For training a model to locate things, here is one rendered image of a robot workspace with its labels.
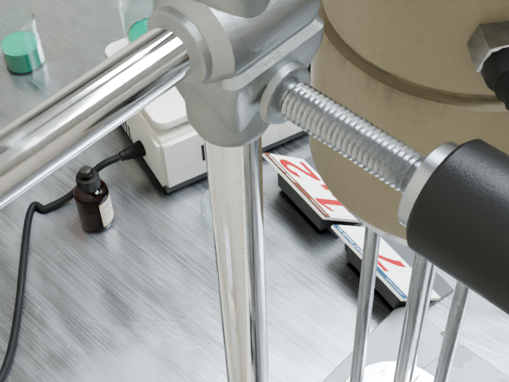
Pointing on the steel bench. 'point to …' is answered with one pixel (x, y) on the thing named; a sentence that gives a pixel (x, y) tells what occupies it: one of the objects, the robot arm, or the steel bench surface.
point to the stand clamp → (10, 148)
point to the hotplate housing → (183, 148)
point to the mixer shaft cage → (370, 255)
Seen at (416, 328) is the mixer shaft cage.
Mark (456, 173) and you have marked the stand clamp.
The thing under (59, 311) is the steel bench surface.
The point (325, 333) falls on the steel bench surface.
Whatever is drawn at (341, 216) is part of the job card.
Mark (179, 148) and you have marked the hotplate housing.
